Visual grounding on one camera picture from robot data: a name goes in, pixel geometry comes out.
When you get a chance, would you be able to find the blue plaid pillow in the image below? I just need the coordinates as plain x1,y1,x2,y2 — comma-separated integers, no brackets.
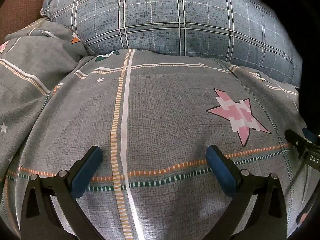
40,0,302,86

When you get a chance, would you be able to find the grey patterned bed sheet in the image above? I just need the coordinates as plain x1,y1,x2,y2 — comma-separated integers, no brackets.
1,19,312,239

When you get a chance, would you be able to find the brown headboard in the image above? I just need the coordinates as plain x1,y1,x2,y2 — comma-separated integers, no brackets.
1,0,44,42

